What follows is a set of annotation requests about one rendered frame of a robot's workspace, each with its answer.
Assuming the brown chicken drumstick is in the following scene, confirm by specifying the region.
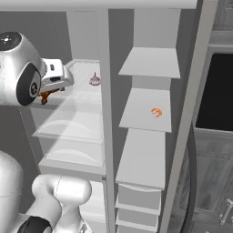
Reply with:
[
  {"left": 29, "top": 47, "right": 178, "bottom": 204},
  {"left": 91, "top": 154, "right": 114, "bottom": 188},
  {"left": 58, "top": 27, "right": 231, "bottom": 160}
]
[{"left": 39, "top": 89, "right": 60, "bottom": 106}]

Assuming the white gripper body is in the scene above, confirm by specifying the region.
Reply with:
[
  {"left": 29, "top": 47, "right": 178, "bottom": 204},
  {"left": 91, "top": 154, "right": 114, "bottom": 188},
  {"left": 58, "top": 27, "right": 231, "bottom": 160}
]
[{"left": 40, "top": 66, "right": 76, "bottom": 92}]

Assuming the grey side-by-side fridge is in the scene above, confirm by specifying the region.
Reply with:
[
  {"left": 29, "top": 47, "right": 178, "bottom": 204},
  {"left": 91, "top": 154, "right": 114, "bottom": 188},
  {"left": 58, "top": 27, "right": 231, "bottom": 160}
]
[{"left": 0, "top": 0, "right": 220, "bottom": 233}]

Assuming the pale pink garlic bulb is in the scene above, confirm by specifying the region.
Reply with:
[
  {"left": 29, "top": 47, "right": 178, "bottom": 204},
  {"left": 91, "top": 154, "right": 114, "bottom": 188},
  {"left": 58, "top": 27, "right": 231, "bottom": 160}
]
[{"left": 88, "top": 71, "right": 102, "bottom": 86}]

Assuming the grey freezer shelf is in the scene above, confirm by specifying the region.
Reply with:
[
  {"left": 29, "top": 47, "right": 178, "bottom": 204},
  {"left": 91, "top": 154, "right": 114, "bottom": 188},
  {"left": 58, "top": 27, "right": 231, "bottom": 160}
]
[
  {"left": 117, "top": 46, "right": 182, "bottom": 79},
  {"left": 115, "top": 127, "right": 167, "bottom": 191},
  {"left": 118, "top": 87, "right": 173, "bottom": 134}
]

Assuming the dark curved door handle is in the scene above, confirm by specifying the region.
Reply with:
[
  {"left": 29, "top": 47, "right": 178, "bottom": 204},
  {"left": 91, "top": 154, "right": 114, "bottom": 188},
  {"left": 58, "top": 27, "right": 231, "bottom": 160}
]
[{"left": 178, "top": 121, "right": 198, "bottom": 233}]

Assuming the grey freezer door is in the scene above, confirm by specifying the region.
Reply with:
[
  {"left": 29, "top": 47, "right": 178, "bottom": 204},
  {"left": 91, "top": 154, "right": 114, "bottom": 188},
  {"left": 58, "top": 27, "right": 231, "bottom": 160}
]
[{"left": 158, "top": 0, "right": 220, "bottom": 233}]

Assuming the grey wall cupboard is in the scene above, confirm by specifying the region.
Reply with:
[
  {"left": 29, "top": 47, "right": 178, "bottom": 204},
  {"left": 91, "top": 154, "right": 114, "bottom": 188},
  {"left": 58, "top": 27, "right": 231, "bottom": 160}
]
[{"left": 212, "top": 0, "right": 233, "bottom": 31}]

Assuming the grey oven with black window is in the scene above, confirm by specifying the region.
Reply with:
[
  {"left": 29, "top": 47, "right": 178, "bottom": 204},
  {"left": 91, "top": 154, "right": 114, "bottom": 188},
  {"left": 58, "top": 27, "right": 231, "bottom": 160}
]
[{"left": 194, "top": 30, "right": 233, "bottom": 135}]

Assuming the silver drawer handle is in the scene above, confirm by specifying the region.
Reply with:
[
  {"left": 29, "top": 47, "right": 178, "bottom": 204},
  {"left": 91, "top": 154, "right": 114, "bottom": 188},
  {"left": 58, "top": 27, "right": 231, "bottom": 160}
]
[{"left": 219, "top": 198, "right": 233, "bottom": 226}]

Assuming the clear fridge crisper drawer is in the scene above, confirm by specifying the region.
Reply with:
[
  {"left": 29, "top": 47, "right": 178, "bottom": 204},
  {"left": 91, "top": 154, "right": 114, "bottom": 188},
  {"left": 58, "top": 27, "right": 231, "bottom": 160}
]
[{"left": 38, "top": 137, "right": 106, "bottom": 177}]

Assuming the orange shrimp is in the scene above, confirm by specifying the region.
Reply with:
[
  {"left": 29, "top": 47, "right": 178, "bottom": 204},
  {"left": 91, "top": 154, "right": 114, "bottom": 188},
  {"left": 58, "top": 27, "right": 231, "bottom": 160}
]
[{"left": 151, "top": 107, "right": 163, "bottom": 119}]

